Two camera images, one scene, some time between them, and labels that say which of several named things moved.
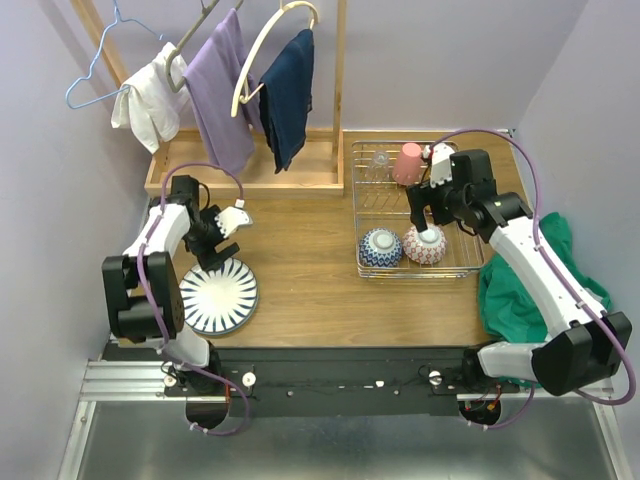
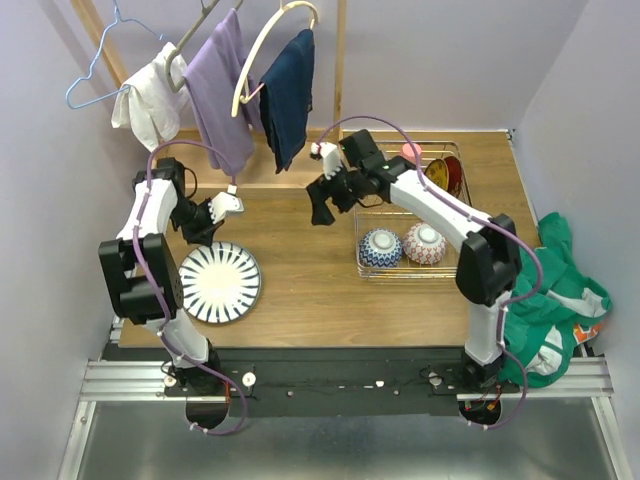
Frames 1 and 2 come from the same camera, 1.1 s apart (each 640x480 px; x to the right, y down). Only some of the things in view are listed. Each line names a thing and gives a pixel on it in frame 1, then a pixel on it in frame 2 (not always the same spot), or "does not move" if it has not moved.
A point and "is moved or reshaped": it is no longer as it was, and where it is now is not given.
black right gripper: (422, 195) -> (320, 191)
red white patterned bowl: (424, 248) does not move
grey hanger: (205, 10) does not move
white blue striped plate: (220, 302) is moved or reshaped
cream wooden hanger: (241, 94) does not move
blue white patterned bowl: (380, 248) does not move
